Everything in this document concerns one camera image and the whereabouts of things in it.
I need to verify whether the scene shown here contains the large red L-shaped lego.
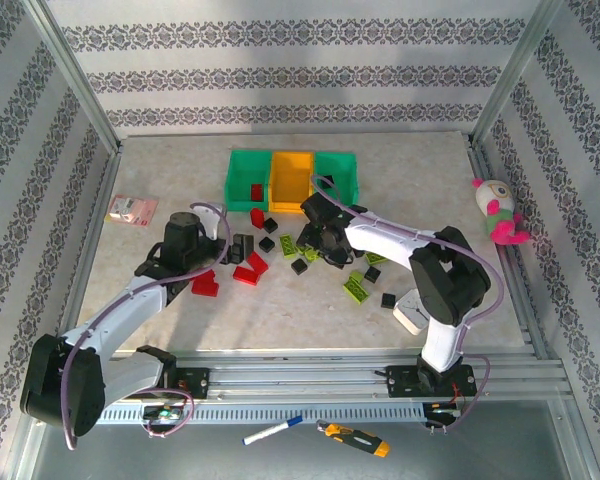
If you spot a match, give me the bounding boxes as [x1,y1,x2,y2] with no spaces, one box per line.
[232,251,270,287]

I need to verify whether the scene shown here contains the red stepped lego brick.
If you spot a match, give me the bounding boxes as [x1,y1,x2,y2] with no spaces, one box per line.
[190,269,221,298]

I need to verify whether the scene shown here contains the yellow plastic bin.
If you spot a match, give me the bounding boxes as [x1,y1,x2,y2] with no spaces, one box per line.
[268,151,315,216]

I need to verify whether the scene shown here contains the pink card package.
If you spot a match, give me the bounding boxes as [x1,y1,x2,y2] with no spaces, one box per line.
[104,193,160,229]

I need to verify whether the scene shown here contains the green plastic bin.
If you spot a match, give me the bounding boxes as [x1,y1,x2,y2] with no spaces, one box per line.
[223,148,276,214]
[309,152,360,207]

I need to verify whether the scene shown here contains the white block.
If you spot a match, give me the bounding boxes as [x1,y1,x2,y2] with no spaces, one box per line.
[392,288,431,335]

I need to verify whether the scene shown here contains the small circuit board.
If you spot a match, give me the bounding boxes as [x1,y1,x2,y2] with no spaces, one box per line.
[142,405,185,424]
[426,401,462,420]

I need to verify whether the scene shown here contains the white pink green plush toy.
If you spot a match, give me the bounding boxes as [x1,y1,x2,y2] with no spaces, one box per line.
[470,177,532,247]

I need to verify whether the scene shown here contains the white marker with blue cap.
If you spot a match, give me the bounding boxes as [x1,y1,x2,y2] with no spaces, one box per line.
[242,414,305,447]

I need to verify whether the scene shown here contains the yellow and black hand tool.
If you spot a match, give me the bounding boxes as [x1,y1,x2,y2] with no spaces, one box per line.
[315,420,392,459]

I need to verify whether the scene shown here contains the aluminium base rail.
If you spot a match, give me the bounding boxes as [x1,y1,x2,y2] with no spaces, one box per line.
[114,348,571,401]

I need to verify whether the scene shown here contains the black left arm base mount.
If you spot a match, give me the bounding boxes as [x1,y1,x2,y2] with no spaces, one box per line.
[172,367,211,401]

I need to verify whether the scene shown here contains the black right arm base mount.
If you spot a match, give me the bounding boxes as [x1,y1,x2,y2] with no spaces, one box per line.
[374,363,479,400]

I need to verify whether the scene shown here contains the purple cable loop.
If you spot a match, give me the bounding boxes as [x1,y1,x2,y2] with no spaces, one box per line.
[139,388,196,440]
[427,352,492,435]

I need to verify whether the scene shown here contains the slotted grey cable tray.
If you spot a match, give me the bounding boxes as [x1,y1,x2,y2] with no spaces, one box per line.
[97,401,426,426]

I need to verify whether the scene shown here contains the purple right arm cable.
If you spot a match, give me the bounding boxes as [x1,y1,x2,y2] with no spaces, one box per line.
[309,173,506,359]

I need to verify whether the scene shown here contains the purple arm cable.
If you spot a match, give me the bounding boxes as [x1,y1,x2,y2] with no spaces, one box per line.
[61,201,231,451]
[309,173,506,359]

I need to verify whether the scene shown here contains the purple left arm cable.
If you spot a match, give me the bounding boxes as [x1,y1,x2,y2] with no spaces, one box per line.
[61,201,231,451]

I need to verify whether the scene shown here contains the aluminium corner post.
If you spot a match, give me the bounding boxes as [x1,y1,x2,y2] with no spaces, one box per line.
[469,0,566,146]
[22,0,124,154]

